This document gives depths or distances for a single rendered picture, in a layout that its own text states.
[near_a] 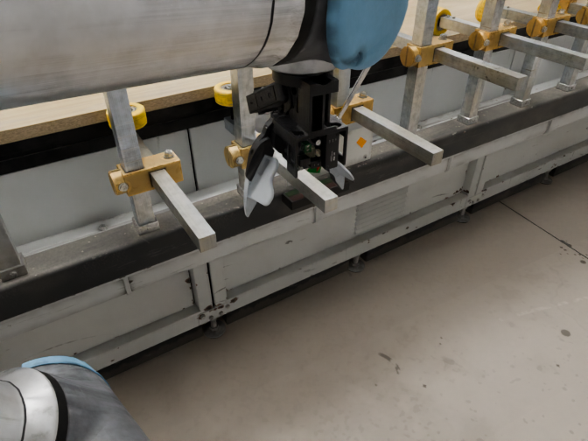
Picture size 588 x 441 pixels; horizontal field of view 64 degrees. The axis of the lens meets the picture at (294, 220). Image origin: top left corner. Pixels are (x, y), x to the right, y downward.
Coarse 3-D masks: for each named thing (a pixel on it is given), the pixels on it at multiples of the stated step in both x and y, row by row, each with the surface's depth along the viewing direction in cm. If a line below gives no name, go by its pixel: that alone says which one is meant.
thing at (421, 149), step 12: (360, 108) 112; (360, 120) 111; (372, 120) 108; (384, 120) 107; (384, 132) 105; (396, 132) 102; (408, 132) 102; (396, 144) 103; (408, 144) 100; (420, 144) 98; (432, 144) 98; (420, 156) 98; (432, 156) 95
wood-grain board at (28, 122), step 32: (416, 0) 187; (448, 0) 187; (512, 0) 187; (448, 32) 150; (96, 96) 108; (128, 96) 108; (160, 96) 108; (192, 96) 112; (0, 128) 95; (32, 128) 96; (64, 128) 100
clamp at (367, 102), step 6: (354, 96) 116; (354, 102) 113; (360, 102) 113; (366, 102) 114; (372, 102) 115; (336, 108) 110; (348, 108) 112; (372, 108) 116; (336, 114) 111; (348, 114) 113; (342, 120) 113; (348, 120) 114
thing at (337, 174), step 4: (340, 164) 63; (332, 168) 66; (336, 168) 66; (340, 168) 64; (344, 168) 62; (332, 172) 66; (336, 172) 67; (340, 172) 66; (344, 172) 64; (348, 172) 62; (332, 176) 67; (336, 176) 67; (340, 176) 68; (344, 176) 66; (348, 176) 63; (352, 176) 62; (332, 180) 69; (336, 180) 68; (340, 180) 68; (344, 180) 68; (352, 180) 64; (336, 184) 68; (340, 184) 68; (340, 188) 69
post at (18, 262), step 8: (0, 216) 84; (0, 224) 83; (0, 232) 83; (8, 232) 87; (0, 240) 84; (8, 240) 85; (0, 248) 85; (8, 248) 86; (16, 248) 90; (0, 256) 86; (8, 256) 86; (16, 256) 87; (0, 264) 86; (8, 264) 87; (16, 264) 88; (24, 264) 89; (0, 272) 87; (8, 272) 87; (24, 272) 89
